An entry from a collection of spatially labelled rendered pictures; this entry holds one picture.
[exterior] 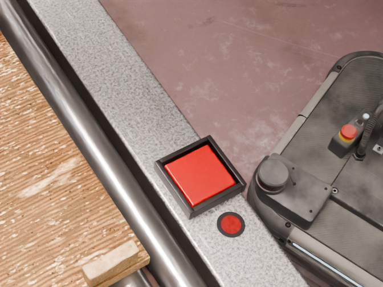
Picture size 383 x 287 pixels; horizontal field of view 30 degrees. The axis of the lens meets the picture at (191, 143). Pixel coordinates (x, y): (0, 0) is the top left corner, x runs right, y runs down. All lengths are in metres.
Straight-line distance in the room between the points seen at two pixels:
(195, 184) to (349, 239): 0.85
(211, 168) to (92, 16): 0.28
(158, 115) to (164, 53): 1.26
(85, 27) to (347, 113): 0.98
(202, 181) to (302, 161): 0.89
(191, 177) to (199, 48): 1.37
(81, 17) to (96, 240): 0.33
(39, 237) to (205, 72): 1.39
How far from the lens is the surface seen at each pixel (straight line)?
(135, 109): 0.86
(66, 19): 0.95
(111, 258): 0.71
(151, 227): 0.78
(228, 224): 0.79
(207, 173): 0.80
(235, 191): 0.80
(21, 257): 0.75
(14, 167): 0.80
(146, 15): 2.21
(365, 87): 1.85
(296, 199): 1.57
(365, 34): 2.32
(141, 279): 0.75
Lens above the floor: 1.62
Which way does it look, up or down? 56 degrees down
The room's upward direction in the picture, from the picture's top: 11 degrees clockwise
